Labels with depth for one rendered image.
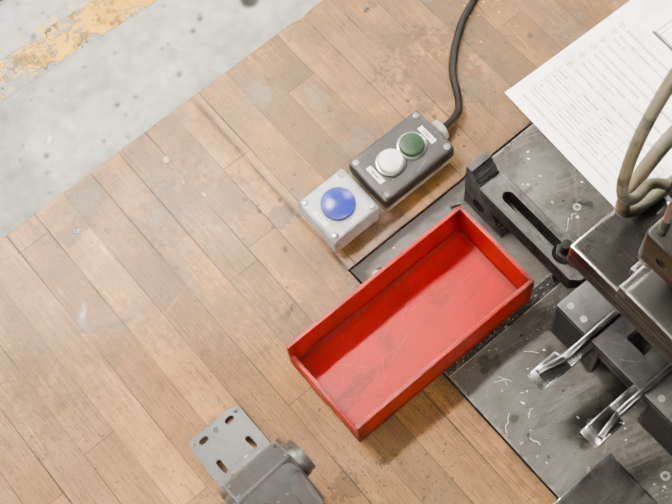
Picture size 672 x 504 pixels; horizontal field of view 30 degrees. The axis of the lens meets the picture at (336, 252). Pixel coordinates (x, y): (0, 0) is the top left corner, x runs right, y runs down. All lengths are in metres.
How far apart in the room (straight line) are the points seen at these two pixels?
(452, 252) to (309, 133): 0.23
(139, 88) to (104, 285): 1.20
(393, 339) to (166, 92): 1.31
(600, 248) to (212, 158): 0.52
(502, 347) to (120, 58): 1.46
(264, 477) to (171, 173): 0.45
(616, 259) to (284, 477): 0.37
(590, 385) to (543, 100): 0.35
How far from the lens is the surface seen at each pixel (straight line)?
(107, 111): 2.61
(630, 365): 1.32
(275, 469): 1.20
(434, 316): 1.40
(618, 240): 1.19
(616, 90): 1.54
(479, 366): 1.39
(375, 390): 1.38
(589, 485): 1.35
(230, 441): 1.37
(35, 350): 1.46
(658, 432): 1.36
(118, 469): 1.40
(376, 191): 1.43
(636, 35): 1.58
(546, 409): 1.38
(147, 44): 2.67
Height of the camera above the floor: 2.23
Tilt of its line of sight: 68 degrees down
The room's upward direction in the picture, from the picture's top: 10 degrees counter-clockwise
